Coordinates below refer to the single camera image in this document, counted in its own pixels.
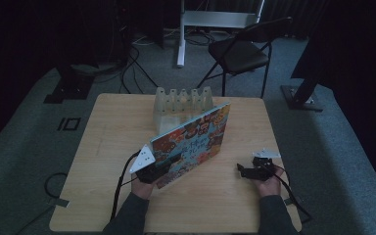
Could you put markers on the person's left hand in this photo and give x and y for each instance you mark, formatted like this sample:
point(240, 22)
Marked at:
point(143, 189)

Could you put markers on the black slanted stand with base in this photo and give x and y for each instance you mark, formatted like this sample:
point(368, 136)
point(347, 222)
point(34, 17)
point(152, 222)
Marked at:
point(303, 94)

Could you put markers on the person's right hand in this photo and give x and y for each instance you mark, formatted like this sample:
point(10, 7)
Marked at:
point(269, 186)

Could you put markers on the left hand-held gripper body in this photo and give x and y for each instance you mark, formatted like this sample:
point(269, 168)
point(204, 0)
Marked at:
point(145, 163)

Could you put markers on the animal picture book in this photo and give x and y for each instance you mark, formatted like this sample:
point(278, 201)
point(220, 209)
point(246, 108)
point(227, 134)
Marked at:
point(192, 143)

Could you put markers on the black folding chair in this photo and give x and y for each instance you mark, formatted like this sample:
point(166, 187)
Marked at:
point(241, 54)

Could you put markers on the white metal desk frame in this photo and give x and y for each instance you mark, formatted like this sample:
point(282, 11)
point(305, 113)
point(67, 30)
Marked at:
point(189, 19)

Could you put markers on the translucent plastic book rack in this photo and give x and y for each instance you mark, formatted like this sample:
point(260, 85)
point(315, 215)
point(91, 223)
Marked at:
point(176, 107)

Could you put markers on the black stand with flat base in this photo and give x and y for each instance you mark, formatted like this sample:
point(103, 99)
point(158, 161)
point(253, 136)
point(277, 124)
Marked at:
point(71, 84)

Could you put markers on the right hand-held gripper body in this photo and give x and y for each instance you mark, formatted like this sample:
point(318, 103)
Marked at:
point(261, 164)

